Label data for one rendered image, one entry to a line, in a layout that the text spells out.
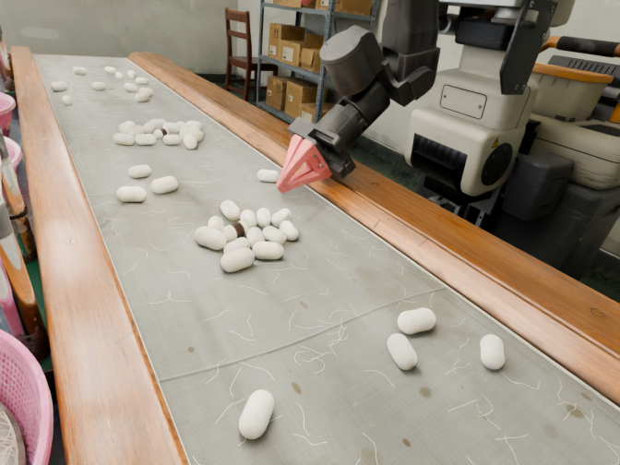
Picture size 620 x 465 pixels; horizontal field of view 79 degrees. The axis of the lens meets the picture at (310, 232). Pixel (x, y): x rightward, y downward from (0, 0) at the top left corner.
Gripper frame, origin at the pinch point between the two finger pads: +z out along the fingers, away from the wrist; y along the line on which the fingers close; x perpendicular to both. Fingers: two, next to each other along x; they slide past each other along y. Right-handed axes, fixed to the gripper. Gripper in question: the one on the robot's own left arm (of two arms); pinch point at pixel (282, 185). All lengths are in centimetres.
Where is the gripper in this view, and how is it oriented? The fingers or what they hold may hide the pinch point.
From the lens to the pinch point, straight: 54.1
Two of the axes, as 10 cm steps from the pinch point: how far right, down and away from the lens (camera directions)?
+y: 5.7, 4.7, -6.7
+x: 4.4, 5.1, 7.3
